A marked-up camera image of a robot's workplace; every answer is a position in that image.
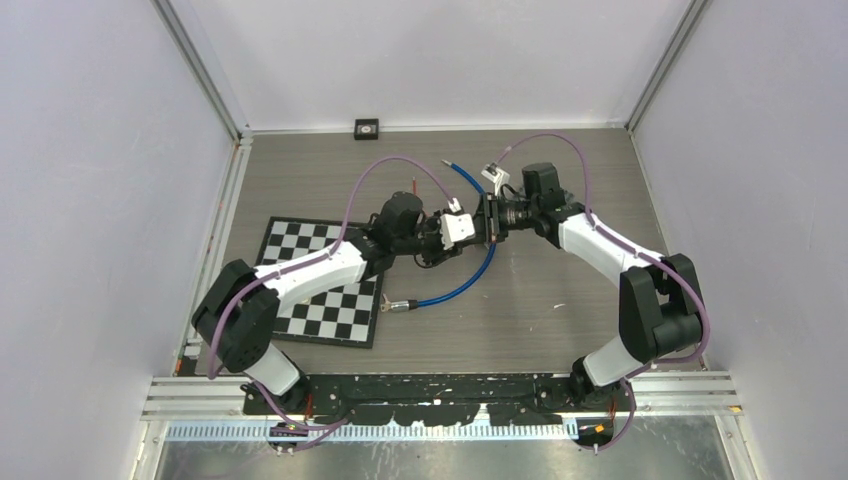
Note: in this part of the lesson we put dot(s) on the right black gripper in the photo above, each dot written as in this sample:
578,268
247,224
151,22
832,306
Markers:
487,220

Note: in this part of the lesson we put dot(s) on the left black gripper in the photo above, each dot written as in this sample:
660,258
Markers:
434,223

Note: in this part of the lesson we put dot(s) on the blue cable lock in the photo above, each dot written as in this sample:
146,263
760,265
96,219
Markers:
387,306

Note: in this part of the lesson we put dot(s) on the black cable padlock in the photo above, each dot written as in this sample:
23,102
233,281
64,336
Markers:
430,262

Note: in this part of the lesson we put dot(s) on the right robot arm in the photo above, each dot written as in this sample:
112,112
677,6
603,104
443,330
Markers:
660,309

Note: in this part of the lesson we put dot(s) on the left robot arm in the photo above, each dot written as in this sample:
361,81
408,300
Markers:
236,316

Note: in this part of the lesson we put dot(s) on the black white chessboard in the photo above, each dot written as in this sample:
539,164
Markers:
344,316

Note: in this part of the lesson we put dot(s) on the small black square device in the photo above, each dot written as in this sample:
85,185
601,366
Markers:
366,129

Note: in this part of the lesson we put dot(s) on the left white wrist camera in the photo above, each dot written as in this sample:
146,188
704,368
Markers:
456,225

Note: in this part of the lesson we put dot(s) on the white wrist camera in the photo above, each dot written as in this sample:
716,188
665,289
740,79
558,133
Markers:
497,176
456,225

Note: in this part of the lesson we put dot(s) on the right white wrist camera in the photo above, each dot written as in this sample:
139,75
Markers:
497,176

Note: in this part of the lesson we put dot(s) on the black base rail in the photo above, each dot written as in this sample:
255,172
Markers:
435,400

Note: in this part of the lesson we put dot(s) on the aluminium frame rail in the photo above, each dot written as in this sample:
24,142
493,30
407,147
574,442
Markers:
272,431

